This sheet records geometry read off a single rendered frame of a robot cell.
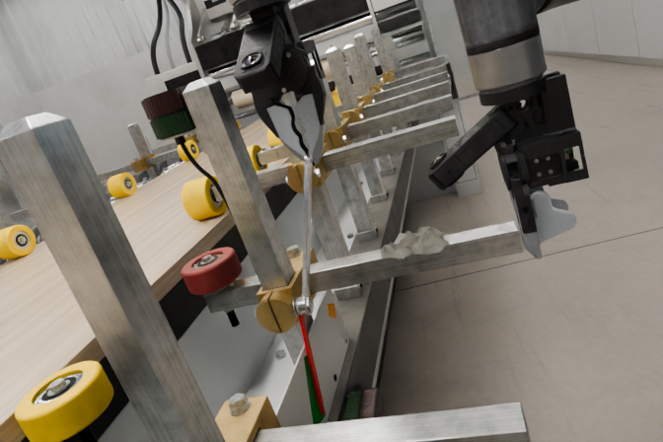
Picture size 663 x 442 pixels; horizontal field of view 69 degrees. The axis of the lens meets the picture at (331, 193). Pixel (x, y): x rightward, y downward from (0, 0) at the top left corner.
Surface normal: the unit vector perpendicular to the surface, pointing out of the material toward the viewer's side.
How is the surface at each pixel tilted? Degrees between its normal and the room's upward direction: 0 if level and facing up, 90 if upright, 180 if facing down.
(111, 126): 90
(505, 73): 91
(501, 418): 0
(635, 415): 0
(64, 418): 90
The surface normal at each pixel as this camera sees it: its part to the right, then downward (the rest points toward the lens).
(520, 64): -0.03, 0.28
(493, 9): -0.31, 0.36
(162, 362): 0.93, -0.24
